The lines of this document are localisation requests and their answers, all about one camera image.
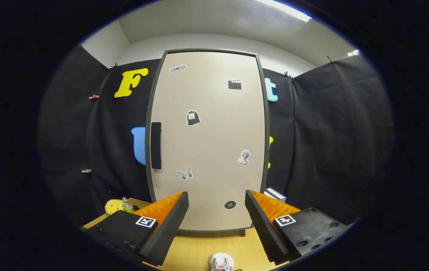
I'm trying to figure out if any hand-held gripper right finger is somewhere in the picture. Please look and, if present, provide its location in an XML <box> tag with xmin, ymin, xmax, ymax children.
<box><xmin>245</xmin><ymin>189</ymin><xmax>350</xmax><ymax>264</ymax></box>

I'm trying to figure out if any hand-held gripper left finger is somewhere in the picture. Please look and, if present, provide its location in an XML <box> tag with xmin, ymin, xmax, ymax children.
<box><xmin>82</xmin><ymin>191</ymin><xmax>189</xmax><ymax>266</ymax></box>

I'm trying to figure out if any white shoe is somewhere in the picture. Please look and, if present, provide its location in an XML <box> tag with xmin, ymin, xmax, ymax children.
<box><xmin>209</xmin><ymin>253</ymin><xmax>235</xmax><ymax>271</ymax></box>

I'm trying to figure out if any grey shoe cabinet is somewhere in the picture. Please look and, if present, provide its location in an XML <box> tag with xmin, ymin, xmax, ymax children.
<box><xmin>145</xmin><ymin>48</ymin><xmax>271</xmax><ymax>237</ymax></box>

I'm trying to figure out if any black door handle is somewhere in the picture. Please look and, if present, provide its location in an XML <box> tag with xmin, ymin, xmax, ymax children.
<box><xmin>151</xmin><ymin>122</ymin><xmax>162</xmax><ymax>169</ymax></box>

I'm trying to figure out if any stack of books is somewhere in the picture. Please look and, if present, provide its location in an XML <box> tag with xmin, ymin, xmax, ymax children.
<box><xmin>264</xmin><ymin>187</ymin><xmax>287</xmax><ymax>203</ymax></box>

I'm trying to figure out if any yellow plush toy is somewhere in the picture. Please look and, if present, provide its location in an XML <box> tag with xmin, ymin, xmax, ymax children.
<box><xmin>105</xmin><ymin>199</ymin><xmax>124</xmax><ymax>215</ymax></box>

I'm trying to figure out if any black backdrop cloth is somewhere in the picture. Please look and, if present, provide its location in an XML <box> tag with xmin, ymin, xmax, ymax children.
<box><xmin>39</xmin><ymin>45</ymin><xmax>394</xmax><ymax>226</ymax></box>

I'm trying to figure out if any ceiling light strip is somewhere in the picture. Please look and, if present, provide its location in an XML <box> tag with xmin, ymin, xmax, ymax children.
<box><xmin>256</xmin><ymin>0</ymin><xmax>313</xmax><ymax>22</ymax></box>

